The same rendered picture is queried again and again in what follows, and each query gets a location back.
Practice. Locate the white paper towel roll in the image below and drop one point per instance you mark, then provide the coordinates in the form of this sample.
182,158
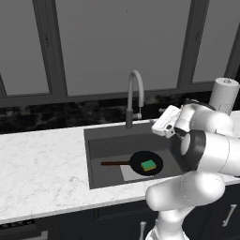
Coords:
223,95

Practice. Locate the dark drawer front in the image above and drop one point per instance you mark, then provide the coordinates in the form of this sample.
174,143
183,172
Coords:
22,229

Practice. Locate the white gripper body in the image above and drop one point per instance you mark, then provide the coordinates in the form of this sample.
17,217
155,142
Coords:
165,121

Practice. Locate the dark window frame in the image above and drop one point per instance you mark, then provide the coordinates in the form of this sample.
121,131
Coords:
122,50

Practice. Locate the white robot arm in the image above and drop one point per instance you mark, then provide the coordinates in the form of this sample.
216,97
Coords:
193,187

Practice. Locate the black frying pan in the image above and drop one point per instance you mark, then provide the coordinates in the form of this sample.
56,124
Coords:
146,163

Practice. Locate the grey sink basin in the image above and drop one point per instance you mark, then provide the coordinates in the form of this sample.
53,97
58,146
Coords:
125,156

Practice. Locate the dark cupboard door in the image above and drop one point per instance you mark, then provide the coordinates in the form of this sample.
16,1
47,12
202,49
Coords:
218,215
122,225

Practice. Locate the grey curved tap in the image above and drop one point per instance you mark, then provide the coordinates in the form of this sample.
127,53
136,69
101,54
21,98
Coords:
134,100

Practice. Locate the green and yellow sponge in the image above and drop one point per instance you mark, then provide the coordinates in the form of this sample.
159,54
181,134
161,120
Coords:
148,165

